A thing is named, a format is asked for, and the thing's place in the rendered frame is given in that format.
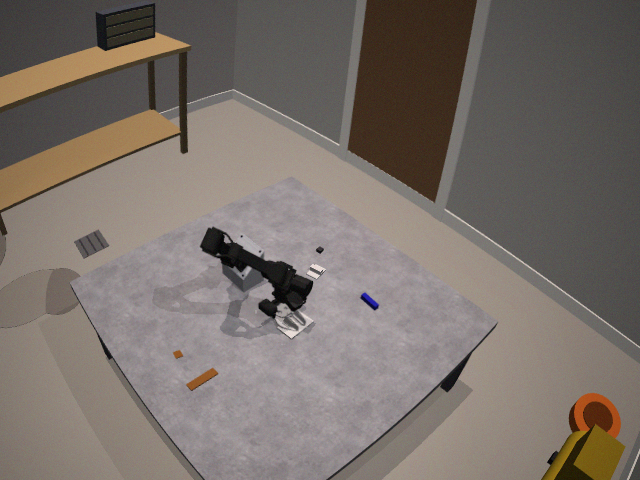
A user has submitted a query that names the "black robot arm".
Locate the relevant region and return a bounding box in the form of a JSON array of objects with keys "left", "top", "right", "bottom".
[{"left": 200, "top": 227, "right": 313, "bottom": 312}]

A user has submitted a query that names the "brown flat rectangular plate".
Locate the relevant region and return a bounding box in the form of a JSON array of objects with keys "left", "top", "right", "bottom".
[{"left": 186, "top": 368, "right": 218, "bottom": 391}]

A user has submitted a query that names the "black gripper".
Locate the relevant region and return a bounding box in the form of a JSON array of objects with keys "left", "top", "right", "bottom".
[{"left": 259, "top": 284, "right": 291, "bottom": 319}]

